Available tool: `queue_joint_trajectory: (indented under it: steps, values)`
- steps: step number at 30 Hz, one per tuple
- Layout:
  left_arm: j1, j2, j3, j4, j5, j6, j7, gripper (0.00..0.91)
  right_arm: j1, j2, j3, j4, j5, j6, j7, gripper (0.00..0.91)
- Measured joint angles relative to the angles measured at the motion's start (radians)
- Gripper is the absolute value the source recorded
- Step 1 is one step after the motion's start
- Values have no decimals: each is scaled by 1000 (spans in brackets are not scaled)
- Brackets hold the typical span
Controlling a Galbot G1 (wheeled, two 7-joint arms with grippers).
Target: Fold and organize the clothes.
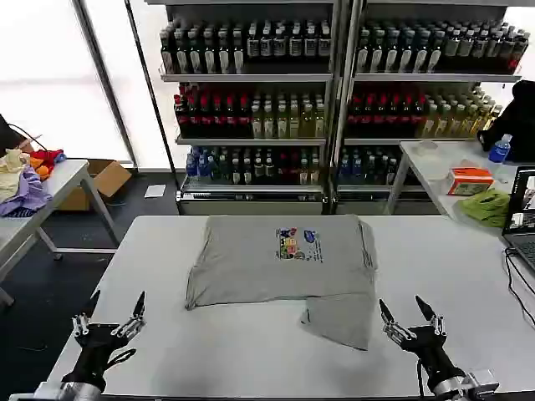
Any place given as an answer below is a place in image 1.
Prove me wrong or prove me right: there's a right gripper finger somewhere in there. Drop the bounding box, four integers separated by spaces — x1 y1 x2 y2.
378 298 413 344
414 295 447 338

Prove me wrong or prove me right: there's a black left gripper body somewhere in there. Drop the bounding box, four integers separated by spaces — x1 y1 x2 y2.
61 322 131 384

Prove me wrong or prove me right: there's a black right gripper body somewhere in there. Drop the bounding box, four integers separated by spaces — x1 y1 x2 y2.
400 323 466 388

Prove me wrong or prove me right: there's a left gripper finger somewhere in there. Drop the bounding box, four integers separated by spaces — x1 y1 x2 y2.
71 289 102 344
110 291 147 338

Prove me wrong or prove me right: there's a grey printed t-shirt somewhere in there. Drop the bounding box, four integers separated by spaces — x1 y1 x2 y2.
184 214 380 351

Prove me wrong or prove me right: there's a green cloth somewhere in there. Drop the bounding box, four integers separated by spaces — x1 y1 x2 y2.
457 188 512 229

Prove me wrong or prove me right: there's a black laptop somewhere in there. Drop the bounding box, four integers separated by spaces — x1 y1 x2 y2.
501 165 535 272

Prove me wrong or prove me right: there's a purple cloth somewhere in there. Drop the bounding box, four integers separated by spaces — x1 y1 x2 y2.
0 163 54 218

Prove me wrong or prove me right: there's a grey side table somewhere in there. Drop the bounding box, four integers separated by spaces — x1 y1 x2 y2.
0 158 122 308

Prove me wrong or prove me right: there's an orange tissue box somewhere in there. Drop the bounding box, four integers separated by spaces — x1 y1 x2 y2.
445 167 496 196

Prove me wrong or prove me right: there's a brown cardboard box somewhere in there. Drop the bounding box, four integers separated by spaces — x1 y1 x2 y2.
56 159 133 212

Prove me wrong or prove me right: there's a white desk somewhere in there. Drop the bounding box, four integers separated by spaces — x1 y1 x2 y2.
386 140 535 239

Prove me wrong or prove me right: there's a red cloth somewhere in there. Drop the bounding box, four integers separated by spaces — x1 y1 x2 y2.
28 149 67 181

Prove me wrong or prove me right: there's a cream cloth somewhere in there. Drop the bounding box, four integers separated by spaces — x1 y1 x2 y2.
0 149 33 204

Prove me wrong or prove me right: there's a clear tape roll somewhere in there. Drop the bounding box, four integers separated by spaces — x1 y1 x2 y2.
411 140 440 158

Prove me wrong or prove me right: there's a blue-labelled water bottle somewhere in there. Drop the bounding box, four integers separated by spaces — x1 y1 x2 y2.
487 134 513 165

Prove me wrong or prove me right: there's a black chair back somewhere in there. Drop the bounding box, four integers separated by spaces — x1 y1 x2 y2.
0 114 43 156

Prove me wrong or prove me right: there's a black slanted pole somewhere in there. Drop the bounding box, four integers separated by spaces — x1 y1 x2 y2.
124 0 179 172

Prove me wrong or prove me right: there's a black bag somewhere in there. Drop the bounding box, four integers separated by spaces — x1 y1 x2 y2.
476 79 535 162

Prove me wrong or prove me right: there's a shelf with bottles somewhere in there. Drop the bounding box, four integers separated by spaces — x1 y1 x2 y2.
334 0 530 216
144 0 342 216

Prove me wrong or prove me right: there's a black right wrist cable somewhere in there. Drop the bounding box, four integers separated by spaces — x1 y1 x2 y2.
415 359 432 397

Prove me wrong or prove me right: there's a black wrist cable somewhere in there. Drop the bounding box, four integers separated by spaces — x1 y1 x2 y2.
102 348 137 373
415 359 432 397

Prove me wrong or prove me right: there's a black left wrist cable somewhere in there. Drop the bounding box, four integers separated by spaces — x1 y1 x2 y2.
102 348 137 373

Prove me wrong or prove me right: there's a black table cable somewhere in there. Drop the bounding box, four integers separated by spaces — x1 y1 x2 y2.
503 246 535 327

